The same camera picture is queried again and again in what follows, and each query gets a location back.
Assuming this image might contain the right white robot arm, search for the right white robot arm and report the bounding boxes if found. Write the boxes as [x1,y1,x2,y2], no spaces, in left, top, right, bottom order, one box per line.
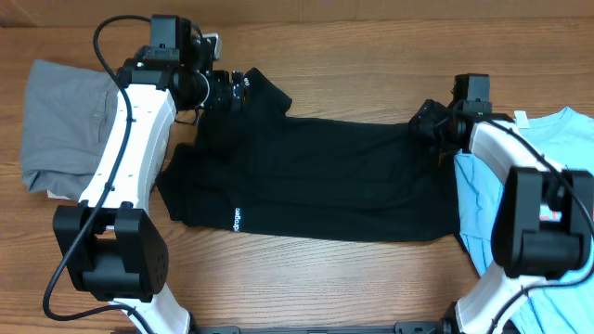
[394,73,593,334]

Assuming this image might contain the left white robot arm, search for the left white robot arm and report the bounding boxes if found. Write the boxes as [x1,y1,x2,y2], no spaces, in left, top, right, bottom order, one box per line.
[53,15,244,333]

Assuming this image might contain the black t-shirt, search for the black t-shirt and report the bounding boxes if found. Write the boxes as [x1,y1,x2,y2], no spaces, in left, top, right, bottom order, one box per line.
[156,69,460,242]

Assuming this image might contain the grey folded trousers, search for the grey folded trousers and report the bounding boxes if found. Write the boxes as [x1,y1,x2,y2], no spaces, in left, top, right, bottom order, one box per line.
[20,59,118,200]

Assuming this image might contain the light blue printed t-shirt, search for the light blue printed t-shirt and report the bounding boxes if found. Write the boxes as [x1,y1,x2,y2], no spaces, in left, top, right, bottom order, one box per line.
[455,107,593,334]

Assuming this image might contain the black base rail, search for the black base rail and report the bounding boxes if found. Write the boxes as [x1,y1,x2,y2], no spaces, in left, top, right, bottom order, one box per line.
[190,321,443,334]

